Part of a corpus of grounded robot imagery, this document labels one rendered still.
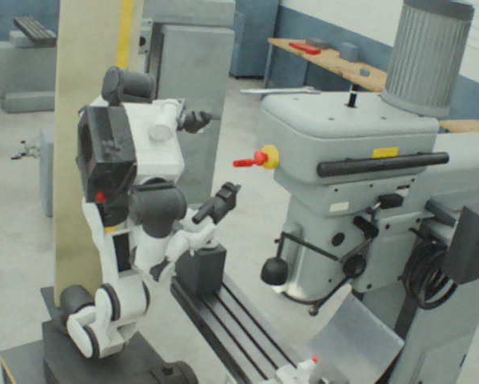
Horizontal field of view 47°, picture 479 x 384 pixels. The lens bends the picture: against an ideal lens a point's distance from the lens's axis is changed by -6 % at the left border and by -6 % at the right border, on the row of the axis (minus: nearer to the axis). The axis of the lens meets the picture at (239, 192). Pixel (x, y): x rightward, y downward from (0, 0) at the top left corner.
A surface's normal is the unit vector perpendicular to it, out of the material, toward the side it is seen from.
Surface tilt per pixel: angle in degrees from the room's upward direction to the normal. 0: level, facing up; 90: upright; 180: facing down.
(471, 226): 90
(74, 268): 90
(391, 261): 90
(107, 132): 35
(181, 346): 0
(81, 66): 90
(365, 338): 63
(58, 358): 0
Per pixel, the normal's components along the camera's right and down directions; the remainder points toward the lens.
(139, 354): 0.15, -0.89
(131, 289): 0.60, -0.07
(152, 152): 0.47, -0.49
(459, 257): -0.86, 0.10
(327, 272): 0.49, 0.44
